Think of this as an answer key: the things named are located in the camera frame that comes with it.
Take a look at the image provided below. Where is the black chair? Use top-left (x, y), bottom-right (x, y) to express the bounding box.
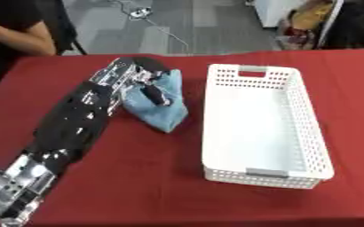
top-left (34, 0), bottom-right (89, 56)

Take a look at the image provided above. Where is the yellow and red bag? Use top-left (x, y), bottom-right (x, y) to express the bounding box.
top-left (275, 0), bottom-right (337, 51)

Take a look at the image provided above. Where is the white perforated plastic basket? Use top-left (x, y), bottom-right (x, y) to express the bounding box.
top-left (201, 63), bottom-right (336, 190)

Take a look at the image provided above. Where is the white cabinet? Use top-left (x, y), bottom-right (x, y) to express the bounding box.
top-left (251, 0), bottom-right (308, 29)

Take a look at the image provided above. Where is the person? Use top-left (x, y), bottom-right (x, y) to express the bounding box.
top-left (0, 0), bottom-right (58, 92)

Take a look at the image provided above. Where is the white power strip with cable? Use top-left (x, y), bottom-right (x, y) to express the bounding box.
top-left (106, 0), bottom-right (192, 50)

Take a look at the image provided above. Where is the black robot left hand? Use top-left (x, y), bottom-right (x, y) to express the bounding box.
top-left (129, 56), bottom-right (175, 107)

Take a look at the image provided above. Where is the light blue cloth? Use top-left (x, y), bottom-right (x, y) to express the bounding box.
top-left (121, 68), bottom-right (190, 134)

